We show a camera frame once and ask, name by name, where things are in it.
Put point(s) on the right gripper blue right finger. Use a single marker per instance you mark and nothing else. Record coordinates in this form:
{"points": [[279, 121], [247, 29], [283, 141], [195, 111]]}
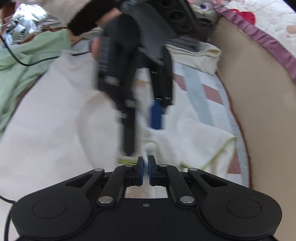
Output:
{"points": [[168, 176]]}

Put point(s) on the silver foil crumpled bag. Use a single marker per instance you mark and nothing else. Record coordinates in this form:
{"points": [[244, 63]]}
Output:
{"points": [[27, 21]]}

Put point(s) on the bear print quilt purple trim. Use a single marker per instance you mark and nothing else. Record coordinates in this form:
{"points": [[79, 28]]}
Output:
{"points": [[269, 24]]}

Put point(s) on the grey bunny plush toy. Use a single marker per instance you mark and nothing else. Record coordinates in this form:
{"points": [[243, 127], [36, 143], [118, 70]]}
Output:
{"points": [[205, 11]]}

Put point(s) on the cream waffle knit garment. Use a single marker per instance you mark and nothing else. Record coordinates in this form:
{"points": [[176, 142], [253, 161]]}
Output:
{"points": [[64, 127]]}

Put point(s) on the operator left hand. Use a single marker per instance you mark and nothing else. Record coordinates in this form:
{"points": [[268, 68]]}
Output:
{"points": [[95, 43]]}

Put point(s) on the beige bed base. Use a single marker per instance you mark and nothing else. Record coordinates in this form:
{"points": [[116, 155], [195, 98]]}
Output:
{"points": [[263, 98]]}

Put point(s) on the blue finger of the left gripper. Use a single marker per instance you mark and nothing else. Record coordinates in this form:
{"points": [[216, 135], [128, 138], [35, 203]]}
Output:
{"points": [[161, 73], [126, 104]]}

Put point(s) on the folded grey garment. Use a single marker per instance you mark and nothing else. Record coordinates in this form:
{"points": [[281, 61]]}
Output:
{"points": [[185, 42]]}

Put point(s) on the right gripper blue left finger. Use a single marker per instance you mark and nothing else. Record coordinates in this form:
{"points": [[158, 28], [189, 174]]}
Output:
{"points": [[123, 176]]}

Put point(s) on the folded cream garment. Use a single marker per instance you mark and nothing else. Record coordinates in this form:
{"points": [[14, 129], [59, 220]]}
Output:
{"points": [[205, 59]]}

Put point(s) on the light green garment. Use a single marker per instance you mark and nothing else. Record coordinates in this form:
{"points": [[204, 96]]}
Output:
{"points": [[32, 59]]}

